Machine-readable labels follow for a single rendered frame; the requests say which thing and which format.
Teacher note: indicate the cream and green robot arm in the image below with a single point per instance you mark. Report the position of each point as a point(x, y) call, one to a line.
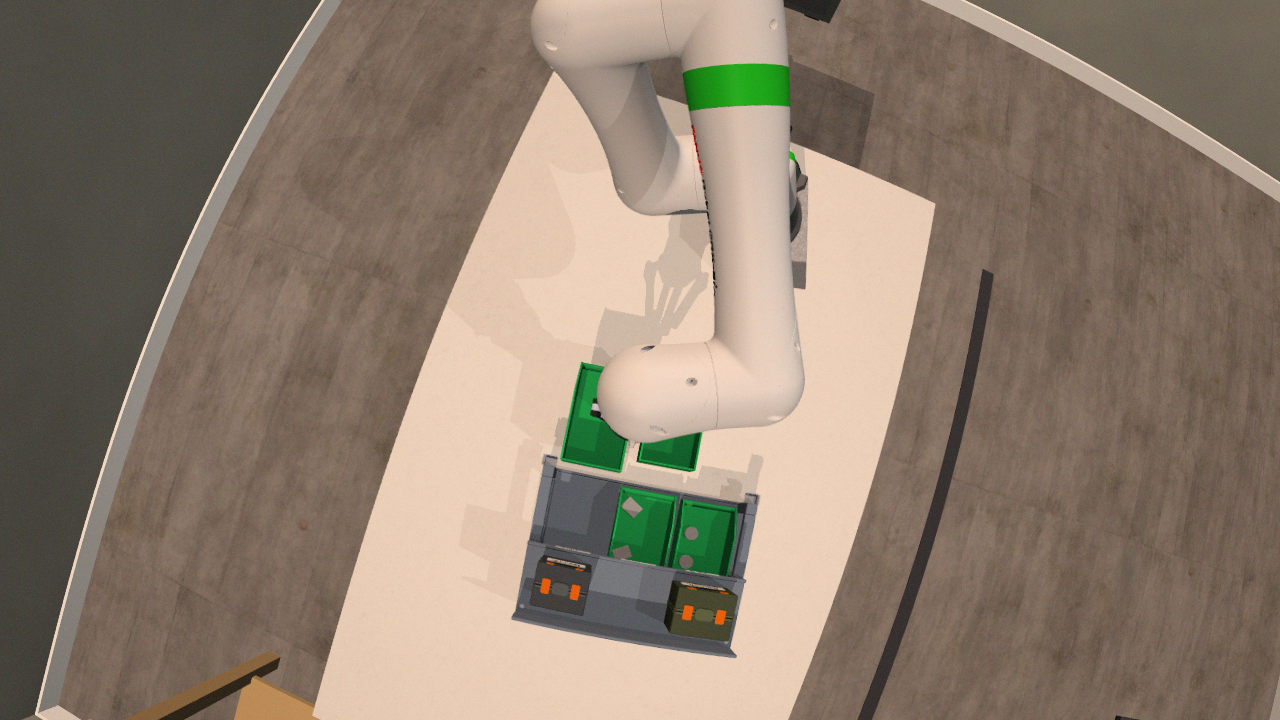
point(734, 59)

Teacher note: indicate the grey storage shelf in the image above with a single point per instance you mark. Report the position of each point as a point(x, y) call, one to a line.
point(627, 600)

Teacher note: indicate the green open-front bin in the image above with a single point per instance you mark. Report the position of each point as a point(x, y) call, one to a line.
point(649, 534)
point(712, 550)
point(674, 452)
point(589, 439)

